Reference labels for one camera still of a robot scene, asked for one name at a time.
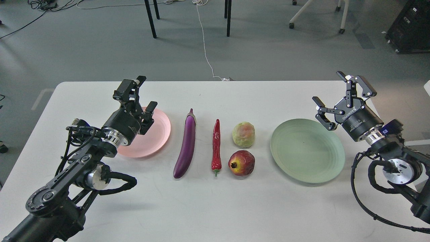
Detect purple eggplant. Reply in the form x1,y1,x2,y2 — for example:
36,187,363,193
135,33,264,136
173,108,196,179

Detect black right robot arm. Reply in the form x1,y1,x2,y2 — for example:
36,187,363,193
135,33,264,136
312,71,430,234

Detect white chair base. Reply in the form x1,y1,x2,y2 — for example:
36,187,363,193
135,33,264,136
289,0,350,34

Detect green yellow peach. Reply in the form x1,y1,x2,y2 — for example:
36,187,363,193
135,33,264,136
232,122,255,148

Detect black floor cables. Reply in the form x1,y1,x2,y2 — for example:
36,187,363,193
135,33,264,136
0,0,88,39

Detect white floor cable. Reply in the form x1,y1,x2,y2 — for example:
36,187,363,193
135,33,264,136
192,0,230,81

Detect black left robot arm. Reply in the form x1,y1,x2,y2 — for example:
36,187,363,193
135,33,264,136
3,76,157,242

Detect black equipment case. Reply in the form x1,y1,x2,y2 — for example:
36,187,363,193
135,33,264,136
385,0,430,54

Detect black table legs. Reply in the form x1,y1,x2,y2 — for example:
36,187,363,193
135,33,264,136
144,0,160,39
224,0,232,37

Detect red chili pepper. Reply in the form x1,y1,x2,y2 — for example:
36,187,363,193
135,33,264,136
211,119,222,177

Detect red pomegranate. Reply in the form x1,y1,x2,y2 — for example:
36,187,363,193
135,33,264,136
228,150,255,176

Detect black table legs right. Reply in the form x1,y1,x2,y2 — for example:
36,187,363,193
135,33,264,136
224,0,232,37

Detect green plate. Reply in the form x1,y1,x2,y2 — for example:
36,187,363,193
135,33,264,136
270,119,345,184

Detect pink plate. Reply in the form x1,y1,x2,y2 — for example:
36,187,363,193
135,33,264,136
118,108,171,158

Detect black table legs left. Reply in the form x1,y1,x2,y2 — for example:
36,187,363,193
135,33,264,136
144,0,160,39

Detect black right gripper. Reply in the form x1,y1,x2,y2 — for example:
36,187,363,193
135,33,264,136
312,71,384,142

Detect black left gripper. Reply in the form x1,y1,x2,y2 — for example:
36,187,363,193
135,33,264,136
102,76,158,146

